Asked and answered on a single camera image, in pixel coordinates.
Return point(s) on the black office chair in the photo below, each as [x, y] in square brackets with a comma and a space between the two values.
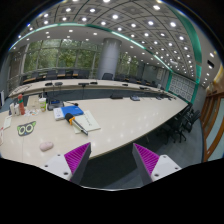
[183, 121]

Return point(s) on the gripper purple ribbed right finger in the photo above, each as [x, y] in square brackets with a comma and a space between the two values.
[151, 166]

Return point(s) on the grey round pillar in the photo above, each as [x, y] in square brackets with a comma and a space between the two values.
[109, 57]

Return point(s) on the orange red bottle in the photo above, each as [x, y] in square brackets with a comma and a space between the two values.
[21, 104]

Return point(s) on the pink computer mouse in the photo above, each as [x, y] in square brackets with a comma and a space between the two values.
[46, 146]

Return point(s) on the blue book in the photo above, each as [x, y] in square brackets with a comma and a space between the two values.
[74, 110]

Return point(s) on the white book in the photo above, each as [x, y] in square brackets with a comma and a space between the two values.
[58, 114]

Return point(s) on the white green cup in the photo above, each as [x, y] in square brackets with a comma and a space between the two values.
[42, 104]

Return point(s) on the black yellow handheld tool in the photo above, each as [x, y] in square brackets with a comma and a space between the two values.
[71, 120]

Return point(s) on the gripper purple ribbed left finger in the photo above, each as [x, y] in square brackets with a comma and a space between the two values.
[70, 166]

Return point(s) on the owl face mouse pad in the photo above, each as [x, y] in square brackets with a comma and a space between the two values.
[26, 129]

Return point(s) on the long curved far desk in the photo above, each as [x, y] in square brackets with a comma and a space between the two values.
[76, 84]

